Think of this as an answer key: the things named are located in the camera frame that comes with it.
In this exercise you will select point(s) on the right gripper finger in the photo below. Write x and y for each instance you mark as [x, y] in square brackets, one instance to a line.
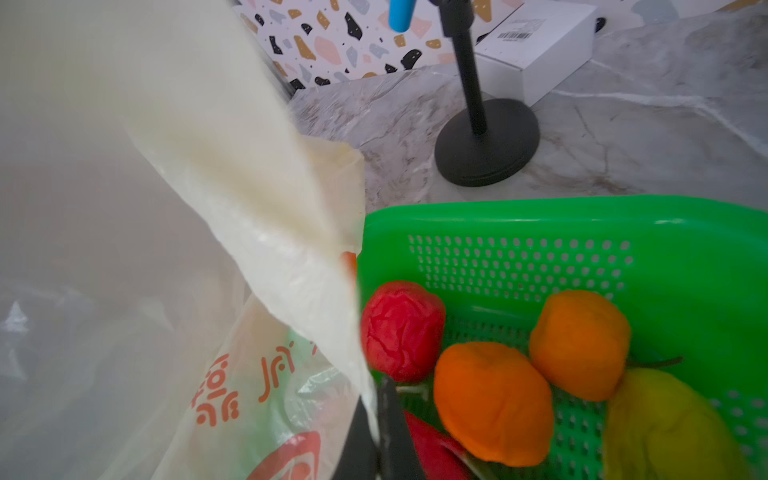
[381, 448]

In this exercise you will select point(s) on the pink toy dragon fruit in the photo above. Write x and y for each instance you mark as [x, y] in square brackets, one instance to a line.
[437, 459]

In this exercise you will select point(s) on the orange toy fruit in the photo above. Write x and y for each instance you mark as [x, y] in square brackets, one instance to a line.
[580, 344]
[491, 399]

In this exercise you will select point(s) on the red toy apple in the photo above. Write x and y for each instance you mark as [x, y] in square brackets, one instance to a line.
[402, 328]

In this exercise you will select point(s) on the yellow-green toy mango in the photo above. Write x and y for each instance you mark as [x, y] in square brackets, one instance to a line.
[658, 427]

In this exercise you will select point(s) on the yellow plastic bag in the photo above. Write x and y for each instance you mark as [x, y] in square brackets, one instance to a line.
[172, 301]

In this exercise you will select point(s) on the black microphone stand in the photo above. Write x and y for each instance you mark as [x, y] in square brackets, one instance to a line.
[490, 140]

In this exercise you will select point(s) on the green plastic basket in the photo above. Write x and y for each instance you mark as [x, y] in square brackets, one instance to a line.
[690, 275]

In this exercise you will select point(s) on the white cardboard box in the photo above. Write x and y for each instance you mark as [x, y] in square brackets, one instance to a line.
[535, 49]

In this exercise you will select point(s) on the blue toy microphone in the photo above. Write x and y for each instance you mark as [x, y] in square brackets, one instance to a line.
[400, 14]

